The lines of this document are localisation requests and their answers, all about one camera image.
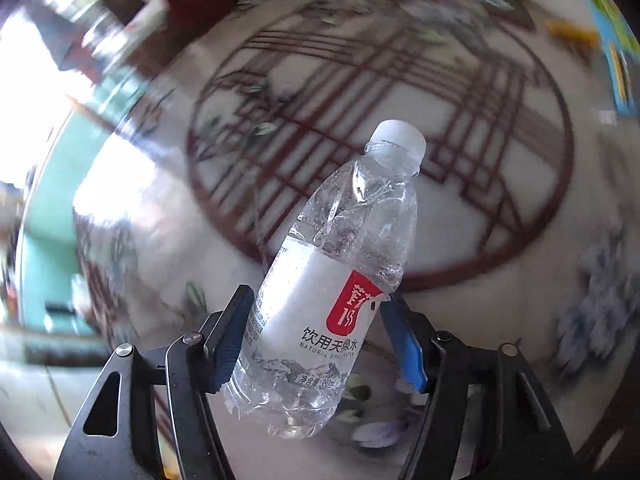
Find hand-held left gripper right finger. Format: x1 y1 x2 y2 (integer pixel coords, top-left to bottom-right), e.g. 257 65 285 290
377 292 583 480

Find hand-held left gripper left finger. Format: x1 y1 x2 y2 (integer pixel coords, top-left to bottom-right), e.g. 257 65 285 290
52 284 256 480

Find clear plastic water bottle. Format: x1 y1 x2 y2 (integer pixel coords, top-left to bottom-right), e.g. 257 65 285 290
222 119 427 440

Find teal kitchen cabinets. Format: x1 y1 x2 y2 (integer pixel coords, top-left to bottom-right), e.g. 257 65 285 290
15 110 101 331

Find blue green printed packet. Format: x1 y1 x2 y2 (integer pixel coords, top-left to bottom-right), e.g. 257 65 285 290
580 0 640 113

